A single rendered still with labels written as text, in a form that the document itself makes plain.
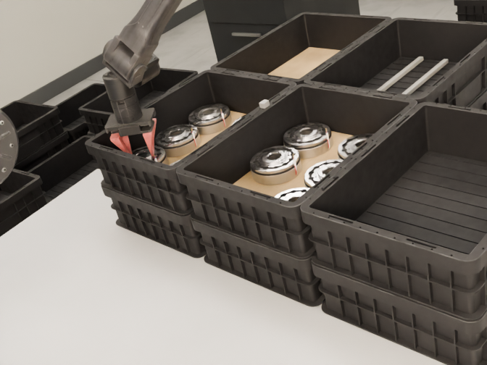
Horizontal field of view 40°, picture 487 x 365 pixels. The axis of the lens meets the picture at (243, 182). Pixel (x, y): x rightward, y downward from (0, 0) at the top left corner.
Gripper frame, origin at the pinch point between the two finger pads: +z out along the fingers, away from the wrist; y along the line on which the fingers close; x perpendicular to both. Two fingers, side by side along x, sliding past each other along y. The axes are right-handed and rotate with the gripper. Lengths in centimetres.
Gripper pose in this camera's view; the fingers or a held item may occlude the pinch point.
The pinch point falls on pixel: (141, 153)
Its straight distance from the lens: 150.4
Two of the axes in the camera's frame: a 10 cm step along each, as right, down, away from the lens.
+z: 1.9, 8.3, 5.3
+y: -9.8, 1.4, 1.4
